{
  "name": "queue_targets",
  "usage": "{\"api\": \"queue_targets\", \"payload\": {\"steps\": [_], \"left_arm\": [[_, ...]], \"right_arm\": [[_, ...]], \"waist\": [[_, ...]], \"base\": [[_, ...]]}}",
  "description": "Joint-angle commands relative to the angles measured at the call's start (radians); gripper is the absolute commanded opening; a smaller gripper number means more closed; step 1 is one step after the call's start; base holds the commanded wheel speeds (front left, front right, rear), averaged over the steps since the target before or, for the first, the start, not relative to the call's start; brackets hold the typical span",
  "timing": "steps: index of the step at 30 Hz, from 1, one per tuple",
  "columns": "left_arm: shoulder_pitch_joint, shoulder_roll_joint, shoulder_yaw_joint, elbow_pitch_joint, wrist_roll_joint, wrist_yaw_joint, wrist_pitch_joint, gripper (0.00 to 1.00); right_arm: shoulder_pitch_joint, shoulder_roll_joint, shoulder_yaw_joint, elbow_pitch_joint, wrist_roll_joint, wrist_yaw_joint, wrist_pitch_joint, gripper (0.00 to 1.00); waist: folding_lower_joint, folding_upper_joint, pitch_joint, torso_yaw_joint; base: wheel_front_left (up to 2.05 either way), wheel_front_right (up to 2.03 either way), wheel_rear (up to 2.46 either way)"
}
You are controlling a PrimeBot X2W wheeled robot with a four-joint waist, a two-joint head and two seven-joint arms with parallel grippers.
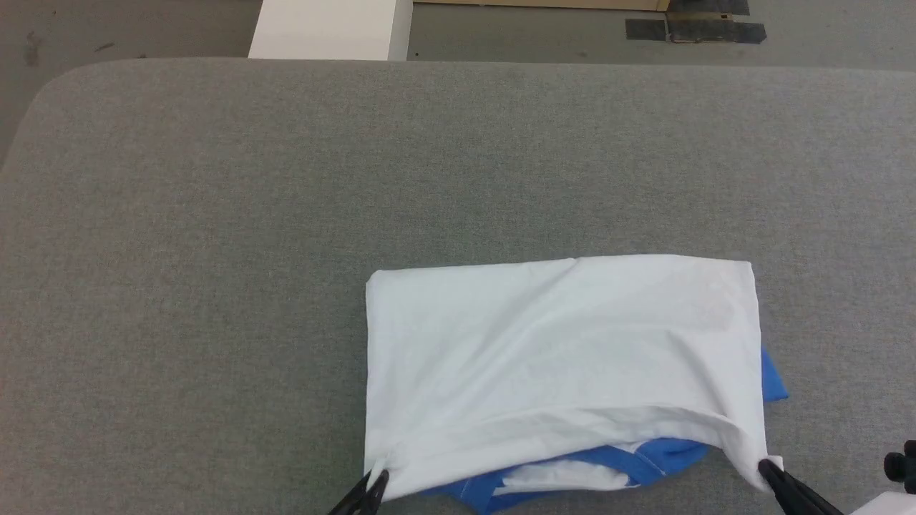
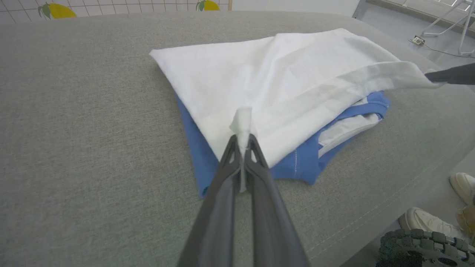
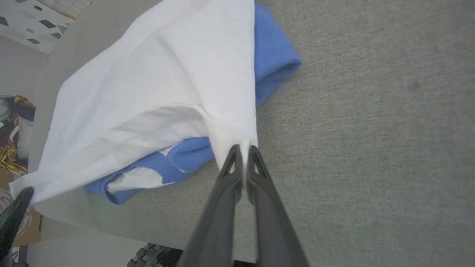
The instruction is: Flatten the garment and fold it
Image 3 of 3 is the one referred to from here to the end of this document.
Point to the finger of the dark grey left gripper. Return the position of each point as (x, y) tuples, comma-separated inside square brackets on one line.
[(13, 218)]

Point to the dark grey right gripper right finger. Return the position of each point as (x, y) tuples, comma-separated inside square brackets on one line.
[(271, 222)]

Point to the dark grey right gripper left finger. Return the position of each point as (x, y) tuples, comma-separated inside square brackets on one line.
[(219, 218)]

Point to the white and blue t-shirt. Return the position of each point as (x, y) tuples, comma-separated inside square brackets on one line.
[(148, 92)]

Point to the brown cardboard box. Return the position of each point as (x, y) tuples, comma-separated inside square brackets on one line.
[(28, 228)]

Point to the pile of patterned clothes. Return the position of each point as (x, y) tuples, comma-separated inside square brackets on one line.
[(13, 148)]

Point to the grey treaded robot wheel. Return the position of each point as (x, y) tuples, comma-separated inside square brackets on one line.
[(152, 256)]

